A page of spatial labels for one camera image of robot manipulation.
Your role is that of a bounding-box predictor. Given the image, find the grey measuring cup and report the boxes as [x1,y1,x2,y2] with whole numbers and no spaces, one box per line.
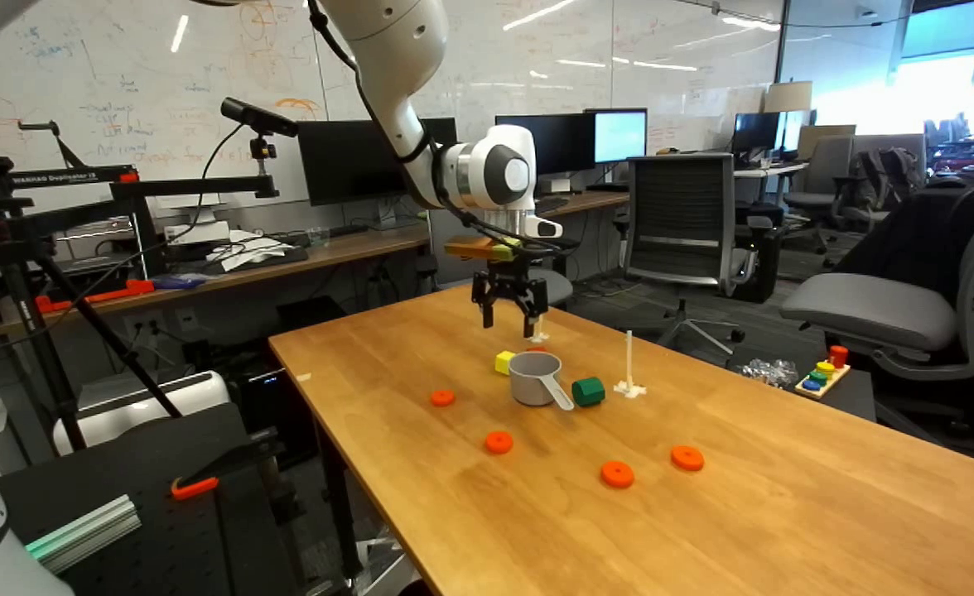
[506,347,580,414]

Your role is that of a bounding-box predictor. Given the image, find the black mesh office chair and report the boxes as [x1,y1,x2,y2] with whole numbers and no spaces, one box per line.
[618,151,752,359]

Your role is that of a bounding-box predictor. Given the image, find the dark computer monitor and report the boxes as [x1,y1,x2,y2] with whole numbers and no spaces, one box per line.
[493,111,596,180]

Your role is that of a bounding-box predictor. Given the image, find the clear plastic pieces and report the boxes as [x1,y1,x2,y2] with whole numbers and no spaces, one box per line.
[741,354,801,392]

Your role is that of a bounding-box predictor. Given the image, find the white papers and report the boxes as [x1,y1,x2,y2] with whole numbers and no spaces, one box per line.
[165,219,297,276]

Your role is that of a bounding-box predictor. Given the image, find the black side table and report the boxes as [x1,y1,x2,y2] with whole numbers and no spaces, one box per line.
[714,347,879,425]

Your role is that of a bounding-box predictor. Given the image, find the black cart with orange handle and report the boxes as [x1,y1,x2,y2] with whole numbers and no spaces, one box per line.
[0,402,324,596]

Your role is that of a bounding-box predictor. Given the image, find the black camera tripod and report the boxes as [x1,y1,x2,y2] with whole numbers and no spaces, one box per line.
[0,115,286,477]

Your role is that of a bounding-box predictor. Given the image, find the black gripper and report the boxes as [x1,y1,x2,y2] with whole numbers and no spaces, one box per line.
[469,263,548,340]

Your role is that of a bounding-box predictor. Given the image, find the colourful stacking toy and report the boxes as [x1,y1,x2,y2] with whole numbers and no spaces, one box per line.
[790,340,854,402]

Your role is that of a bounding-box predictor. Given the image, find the lit computer monitor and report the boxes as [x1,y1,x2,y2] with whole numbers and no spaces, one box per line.
[590,106,652,169]

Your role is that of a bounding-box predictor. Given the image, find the orange red clamp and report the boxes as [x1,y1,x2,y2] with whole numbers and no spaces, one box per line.
[32,276,159,322]

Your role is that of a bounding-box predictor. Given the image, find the black stereo camera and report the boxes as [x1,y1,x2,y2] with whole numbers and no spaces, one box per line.
[218,92,300,142]

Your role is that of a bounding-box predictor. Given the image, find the beige lampshade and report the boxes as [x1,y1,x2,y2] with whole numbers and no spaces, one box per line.
[761,79,817,115]

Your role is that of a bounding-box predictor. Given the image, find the distant computer monitor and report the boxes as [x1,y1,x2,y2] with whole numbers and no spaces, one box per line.
[728,110,785,169]

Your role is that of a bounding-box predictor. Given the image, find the distant grey office chair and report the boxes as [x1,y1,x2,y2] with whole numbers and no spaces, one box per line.
[782,124,861,227]

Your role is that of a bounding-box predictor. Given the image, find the white box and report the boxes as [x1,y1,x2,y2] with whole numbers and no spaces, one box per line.
[49,369,234,457]

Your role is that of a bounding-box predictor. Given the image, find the wrist camera with tan mount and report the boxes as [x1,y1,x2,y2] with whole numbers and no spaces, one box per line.
[442,233,566,268]

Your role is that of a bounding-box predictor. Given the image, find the green block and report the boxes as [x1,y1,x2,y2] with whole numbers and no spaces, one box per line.
[570,375,609,409]

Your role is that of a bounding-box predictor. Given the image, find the aluminium bar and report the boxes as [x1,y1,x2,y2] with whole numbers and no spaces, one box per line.
[19,490,146,577]

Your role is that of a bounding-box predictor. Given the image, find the long wooden desk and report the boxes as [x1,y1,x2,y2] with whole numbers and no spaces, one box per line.
[0,224,434,336]

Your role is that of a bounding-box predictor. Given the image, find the large dark monitor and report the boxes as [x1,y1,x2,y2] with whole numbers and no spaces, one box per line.
[294,115,459,209]

